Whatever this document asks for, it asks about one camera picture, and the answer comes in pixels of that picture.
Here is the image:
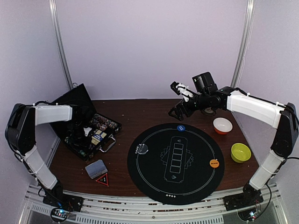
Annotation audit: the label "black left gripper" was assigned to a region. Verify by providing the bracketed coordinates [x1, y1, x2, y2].
[68, 121, 92, 154]

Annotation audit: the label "blue small blind button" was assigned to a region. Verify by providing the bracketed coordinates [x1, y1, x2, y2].
[177, 125, 185, 132]

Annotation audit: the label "clear acrylic dealer button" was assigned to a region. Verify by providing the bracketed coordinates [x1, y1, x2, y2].
[137, 144, 149, 154]

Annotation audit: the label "orange big blind button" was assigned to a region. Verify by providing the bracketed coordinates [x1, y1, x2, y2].
[209, 159, 220, 168]

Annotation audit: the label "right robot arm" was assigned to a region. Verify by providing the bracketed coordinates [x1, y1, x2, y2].
[169, 72, 299, 206]

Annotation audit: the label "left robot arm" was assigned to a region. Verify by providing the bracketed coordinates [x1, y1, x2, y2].
[5, 101, 93, 207]

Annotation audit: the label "black poker chip case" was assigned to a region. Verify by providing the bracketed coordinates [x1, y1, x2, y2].
[50, 84, 121, 161]

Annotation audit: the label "poker chip rows in case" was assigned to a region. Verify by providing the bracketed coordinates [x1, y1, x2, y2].
[64, 113, 121, 160]

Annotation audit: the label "patterned ceramic mug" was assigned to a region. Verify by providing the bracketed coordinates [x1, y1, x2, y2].
[201, 107, 217, 116]

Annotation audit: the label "deck of blue cards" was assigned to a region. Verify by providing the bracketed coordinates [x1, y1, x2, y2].
[85, 160, 108, 179]

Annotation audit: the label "orange white bowl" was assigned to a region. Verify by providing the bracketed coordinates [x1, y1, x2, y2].
[213, 117, 233, 135]

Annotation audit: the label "round black poker mat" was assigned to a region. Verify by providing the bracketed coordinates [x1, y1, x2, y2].
[127, 123, 225, 205]

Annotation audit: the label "red black triangular token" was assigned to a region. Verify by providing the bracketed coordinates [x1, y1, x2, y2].
[96, 173, 109, 186]

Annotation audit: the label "yellow green bowl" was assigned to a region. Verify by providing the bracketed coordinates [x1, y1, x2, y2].
[231, 143, 251, 163]

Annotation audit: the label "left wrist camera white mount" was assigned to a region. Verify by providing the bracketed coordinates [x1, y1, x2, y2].
[83, 127, 92, 137]

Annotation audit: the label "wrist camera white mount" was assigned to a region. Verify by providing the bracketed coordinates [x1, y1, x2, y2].
[83, 127, 92, 137]
[170, 82, 194, 102]

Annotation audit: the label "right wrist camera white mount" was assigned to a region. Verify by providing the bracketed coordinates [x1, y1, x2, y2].
[170, 82, 194, 102]

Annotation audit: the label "aluminium front rail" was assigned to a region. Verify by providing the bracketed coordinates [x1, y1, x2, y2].
[16, 184, 289, 224]

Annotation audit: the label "right aluminium post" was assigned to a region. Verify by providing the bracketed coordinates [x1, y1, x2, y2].
[231, 0, 256, 88]

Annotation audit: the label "aluminium post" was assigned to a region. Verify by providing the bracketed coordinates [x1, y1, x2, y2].
[231, 0, 256, 88]
[49, 0, 73, 90]

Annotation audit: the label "left aluminium post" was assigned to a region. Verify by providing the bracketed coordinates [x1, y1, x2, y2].
[49, 0, 73, 90]

